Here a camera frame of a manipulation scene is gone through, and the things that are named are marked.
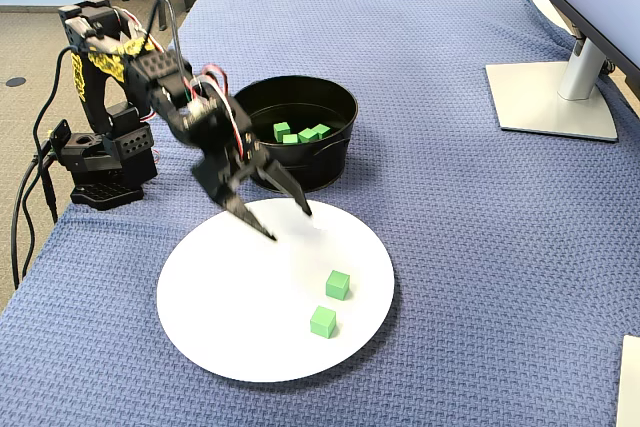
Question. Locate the small wrist camera board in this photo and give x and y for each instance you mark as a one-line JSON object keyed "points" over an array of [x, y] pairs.
{"points": [[197, 109]]}

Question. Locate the blue woven tablecloth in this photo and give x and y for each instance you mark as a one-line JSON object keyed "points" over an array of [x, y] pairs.
{"points": [[450, 247]]}

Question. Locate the white round plate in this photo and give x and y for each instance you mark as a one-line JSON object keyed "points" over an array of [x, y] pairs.
{"points": [[225, 307]]}

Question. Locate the white flat panel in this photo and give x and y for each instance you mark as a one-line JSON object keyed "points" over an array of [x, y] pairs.
{"points": [[631, 387]]}

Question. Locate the silver monitor stand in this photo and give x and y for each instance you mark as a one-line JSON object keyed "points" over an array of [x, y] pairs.
{"points": [[540, 102]]}

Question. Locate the green cube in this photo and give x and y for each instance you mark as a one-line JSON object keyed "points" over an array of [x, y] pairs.
{"points": [[321, 130], [337, 286], [281, 131], [307, 136], [322, 322], [290, 139]]}

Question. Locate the black metal bucket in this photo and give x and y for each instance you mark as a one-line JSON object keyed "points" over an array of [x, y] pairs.
{"points": [[320, 167]]}

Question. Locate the dark round floor cover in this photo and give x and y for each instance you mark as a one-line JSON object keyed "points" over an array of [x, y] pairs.
{"points": [[15, 81]]}

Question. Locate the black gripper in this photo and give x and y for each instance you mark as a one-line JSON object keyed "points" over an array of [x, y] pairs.
{"points": [[231, 163]]}

